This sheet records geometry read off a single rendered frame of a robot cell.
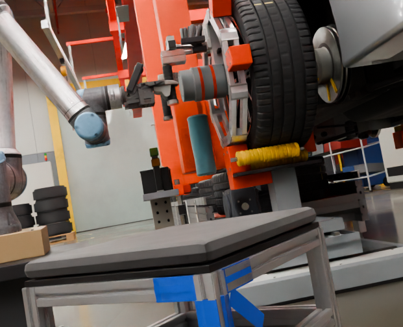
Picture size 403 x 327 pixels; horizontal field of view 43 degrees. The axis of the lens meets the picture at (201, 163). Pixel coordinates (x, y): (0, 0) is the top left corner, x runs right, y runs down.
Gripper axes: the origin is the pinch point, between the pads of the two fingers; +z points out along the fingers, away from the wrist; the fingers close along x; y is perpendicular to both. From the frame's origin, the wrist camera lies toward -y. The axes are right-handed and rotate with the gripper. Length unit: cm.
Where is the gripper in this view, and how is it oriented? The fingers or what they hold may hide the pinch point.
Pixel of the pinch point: (174, 82)
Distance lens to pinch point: 192.9
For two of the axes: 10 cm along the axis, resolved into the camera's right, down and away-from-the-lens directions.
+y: 1.7, 9.8, -0.7
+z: 9.8, -1.6, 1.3
